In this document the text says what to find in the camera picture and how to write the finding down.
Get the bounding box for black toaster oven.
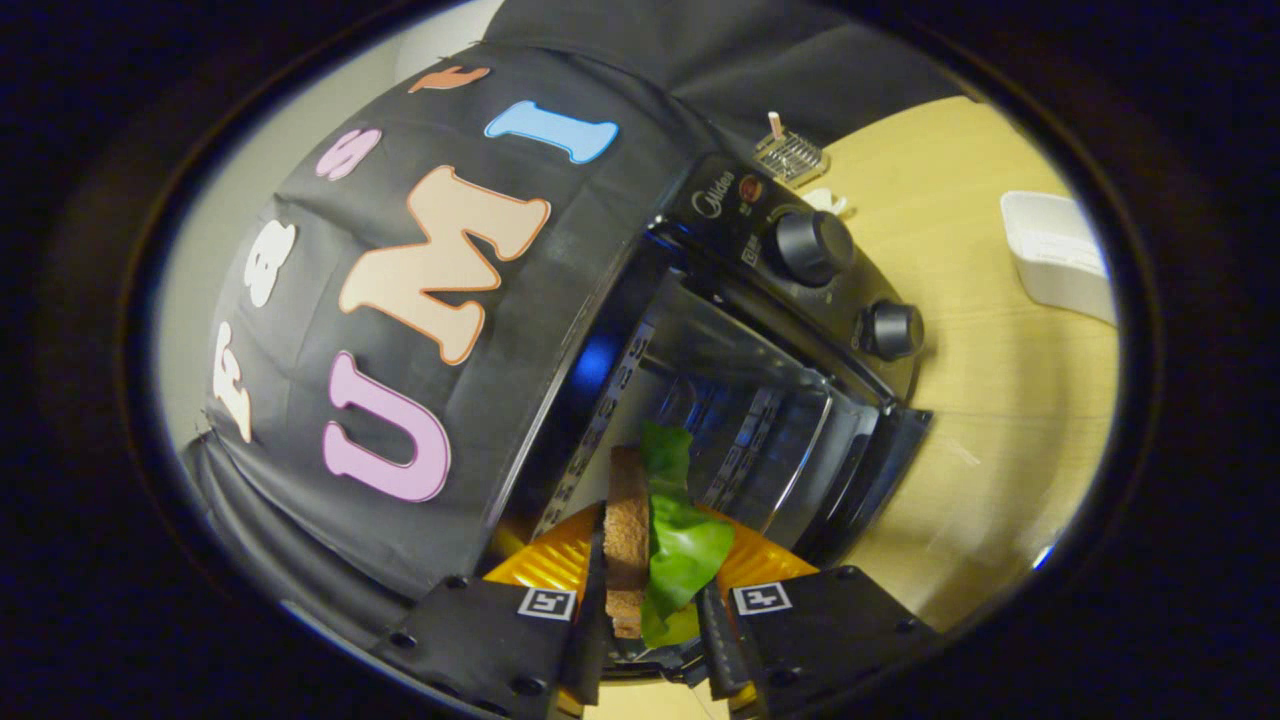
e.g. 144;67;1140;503
490;150;933;691

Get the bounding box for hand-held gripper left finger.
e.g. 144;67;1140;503
372;500;613;719

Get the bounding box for clear wire mesh holder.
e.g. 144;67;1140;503
752;128;829;186

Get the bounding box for lettuce bread sandwich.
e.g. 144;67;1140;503
603;420;736;649

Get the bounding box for white plastic tray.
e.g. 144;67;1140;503
1000;190;1119;326

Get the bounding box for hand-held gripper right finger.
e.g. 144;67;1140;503
697;508;943;717

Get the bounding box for black backdrop cloth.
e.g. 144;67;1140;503
185;0;966;641

